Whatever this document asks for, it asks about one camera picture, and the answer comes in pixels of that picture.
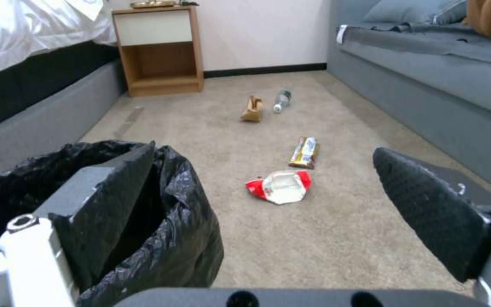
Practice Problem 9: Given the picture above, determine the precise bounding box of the grey cushion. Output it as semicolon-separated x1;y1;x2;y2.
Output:
361;0;468;26

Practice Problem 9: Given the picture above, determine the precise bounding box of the grey upholstered bed frame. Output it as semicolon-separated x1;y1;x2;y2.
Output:
0;41;128;181

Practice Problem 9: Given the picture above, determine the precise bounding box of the grey sofa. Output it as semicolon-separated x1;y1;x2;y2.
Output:
326;0;491;205

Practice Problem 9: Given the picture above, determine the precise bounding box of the red and white crumpled carton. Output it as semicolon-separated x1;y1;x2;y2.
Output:
245;170;314;205

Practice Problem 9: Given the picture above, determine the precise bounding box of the brown paper bag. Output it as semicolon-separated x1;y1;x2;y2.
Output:
240;95;265;123

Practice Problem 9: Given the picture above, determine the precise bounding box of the golden tray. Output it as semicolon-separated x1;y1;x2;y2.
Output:
129;0;176;9

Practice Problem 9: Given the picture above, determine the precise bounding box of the trash bin with black bag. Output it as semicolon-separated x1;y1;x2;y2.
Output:
0;140;225;307

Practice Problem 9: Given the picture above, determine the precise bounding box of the wooden nightstand with white drawer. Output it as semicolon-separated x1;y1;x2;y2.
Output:
111;5;205;98

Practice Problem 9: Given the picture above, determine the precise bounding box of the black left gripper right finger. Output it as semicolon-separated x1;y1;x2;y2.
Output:
372;147;491;307

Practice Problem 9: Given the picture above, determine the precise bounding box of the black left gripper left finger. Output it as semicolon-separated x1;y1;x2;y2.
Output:
0;140;157;307

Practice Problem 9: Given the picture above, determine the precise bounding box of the yellow and brown snack wrapper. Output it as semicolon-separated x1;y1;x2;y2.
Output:
287;136;321;169

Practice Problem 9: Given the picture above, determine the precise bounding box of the white bed sheet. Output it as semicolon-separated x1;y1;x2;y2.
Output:
0;0;118;82

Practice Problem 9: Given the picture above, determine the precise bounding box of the clear plastic bottle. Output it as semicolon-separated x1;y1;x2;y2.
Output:
272;90;293;114

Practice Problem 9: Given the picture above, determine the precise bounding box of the grey sofa blanket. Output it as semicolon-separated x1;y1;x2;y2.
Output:
337;21;491;67

